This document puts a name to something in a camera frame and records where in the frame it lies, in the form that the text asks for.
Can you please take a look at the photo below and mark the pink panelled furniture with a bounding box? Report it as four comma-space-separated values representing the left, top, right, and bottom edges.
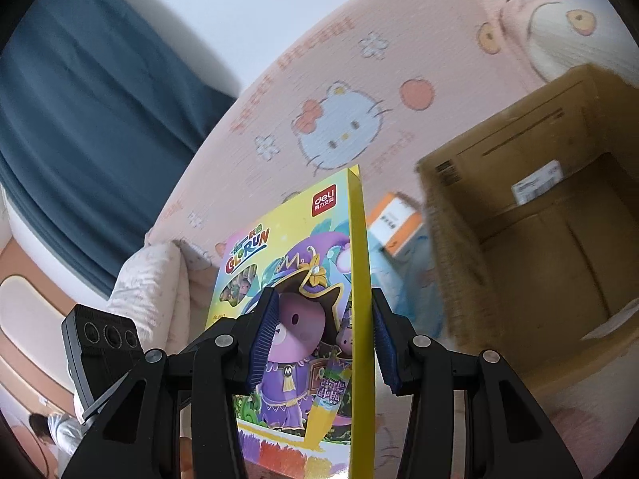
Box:
0, 184, 81, 410

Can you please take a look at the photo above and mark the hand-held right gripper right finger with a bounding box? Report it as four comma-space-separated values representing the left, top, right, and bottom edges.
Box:
369, 289, 585, 479

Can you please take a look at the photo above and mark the pink cartoon cat blanket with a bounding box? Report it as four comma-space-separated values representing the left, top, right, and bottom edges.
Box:
145, 0, 639, 479

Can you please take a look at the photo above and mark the light blue tissue pack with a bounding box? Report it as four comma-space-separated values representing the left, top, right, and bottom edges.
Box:
369, 224, 450, 345

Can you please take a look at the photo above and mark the blue curtain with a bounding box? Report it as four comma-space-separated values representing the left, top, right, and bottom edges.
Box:
0, 0, 240, 300

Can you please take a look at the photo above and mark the white printed paper sheet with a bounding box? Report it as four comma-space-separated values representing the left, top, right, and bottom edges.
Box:
584, 299, 639, 340

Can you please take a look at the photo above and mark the white shipping label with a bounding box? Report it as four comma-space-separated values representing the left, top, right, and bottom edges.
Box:
512, 167, 565, 205

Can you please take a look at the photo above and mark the white folded blanket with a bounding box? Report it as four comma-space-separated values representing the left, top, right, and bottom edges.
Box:
107, 242, 193, 355

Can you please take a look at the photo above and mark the yellow cartoon print box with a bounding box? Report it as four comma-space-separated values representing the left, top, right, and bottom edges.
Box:
202, 164, 377, 479

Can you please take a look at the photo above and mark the orange white tissue pack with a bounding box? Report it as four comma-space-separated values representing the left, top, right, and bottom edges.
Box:
367, 192, 423, 260

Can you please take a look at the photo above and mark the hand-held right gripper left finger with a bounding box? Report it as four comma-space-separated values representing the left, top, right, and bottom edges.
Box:
60, 289, 280, 479

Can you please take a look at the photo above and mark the brown cardboard box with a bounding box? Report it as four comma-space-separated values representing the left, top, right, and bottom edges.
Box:
417, 65, 639, 400

